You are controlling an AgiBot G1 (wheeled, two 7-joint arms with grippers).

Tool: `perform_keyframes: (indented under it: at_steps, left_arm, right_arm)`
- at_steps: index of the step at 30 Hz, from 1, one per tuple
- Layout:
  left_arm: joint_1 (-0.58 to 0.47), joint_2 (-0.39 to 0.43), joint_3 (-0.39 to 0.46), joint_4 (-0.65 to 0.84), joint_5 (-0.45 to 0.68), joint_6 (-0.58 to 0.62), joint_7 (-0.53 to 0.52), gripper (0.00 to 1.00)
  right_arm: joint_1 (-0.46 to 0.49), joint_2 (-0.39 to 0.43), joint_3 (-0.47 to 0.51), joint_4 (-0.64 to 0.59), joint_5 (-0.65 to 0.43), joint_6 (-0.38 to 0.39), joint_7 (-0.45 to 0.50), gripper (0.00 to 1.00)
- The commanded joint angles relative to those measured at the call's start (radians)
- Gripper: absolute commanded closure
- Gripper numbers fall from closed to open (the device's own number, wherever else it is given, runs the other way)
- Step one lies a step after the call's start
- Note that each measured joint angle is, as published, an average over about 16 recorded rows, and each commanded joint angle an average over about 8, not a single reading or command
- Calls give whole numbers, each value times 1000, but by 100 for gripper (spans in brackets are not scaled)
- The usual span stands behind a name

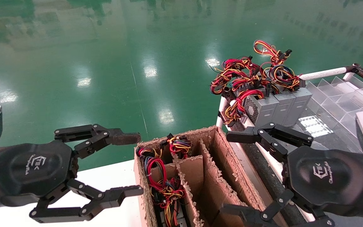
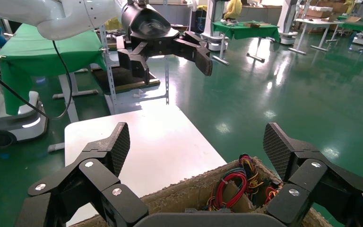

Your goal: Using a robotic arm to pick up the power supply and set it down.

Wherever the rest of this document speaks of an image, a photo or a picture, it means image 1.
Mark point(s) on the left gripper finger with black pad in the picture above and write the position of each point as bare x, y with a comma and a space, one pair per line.
124, 192

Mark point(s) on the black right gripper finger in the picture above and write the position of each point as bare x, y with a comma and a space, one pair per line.
241, 136

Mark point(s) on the left gripper finger brownish pad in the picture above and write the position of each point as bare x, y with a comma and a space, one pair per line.
128, 138

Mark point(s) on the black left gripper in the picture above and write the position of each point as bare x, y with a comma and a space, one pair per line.
33, 170

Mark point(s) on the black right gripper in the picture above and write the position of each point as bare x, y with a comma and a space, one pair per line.
326, 179

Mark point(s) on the brown cardboard box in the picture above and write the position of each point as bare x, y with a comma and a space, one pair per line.
232, 164

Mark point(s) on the cardboard divider insert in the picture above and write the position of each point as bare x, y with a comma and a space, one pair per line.
194, 170

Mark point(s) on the clear plastic divider tray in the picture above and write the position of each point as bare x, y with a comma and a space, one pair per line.
336, 97

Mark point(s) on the short white pipe stub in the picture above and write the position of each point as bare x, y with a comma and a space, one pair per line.
348, 76

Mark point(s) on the black pipe joint connector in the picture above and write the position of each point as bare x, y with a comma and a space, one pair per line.
356, 67

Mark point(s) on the white pipe post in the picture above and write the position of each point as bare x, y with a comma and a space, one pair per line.
222, 108

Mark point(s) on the long white pipe rail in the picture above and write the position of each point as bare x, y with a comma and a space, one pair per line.
274, 168

